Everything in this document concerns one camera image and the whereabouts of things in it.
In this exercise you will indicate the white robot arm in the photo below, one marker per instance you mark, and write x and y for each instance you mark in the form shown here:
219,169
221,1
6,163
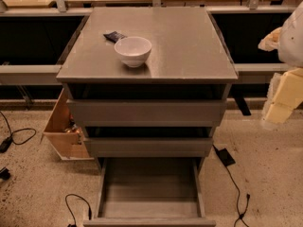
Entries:
290,44

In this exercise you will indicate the black object left edge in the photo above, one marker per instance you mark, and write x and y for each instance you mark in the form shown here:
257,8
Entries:
4,174

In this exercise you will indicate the dark blue snack packet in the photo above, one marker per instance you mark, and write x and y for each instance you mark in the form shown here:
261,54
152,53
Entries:
114,36

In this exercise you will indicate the white ceramic bowl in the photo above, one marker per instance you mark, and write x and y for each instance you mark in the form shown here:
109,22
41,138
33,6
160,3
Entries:
133,51

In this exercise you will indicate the grey bottom drawer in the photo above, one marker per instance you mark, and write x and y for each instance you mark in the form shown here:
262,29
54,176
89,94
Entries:
149,192

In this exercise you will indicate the grey metal rail frame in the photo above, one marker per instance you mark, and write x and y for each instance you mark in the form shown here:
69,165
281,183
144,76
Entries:
28,74

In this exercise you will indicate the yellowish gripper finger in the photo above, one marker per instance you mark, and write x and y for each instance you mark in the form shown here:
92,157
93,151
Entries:
285,94
270,41

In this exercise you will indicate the grey middle drawer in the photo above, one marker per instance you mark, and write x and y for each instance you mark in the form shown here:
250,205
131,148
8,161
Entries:
148,147

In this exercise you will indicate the grey top drawer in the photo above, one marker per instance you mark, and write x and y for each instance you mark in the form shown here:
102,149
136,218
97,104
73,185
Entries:
147,113

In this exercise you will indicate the grey drawer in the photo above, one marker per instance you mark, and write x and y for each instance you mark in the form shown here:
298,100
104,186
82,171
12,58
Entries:
149,192
148,147
147,113

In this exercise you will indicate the grey drawer cabinet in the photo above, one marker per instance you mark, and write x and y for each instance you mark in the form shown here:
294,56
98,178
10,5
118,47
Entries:
148,82

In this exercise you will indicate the black power adapter right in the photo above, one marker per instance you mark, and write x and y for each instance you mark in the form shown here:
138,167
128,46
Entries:
225,157

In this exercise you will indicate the wooden box on floor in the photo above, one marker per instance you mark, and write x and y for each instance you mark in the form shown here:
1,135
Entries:
65,138

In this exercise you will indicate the black adapter left floor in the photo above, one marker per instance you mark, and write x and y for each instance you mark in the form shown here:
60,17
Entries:
5,144

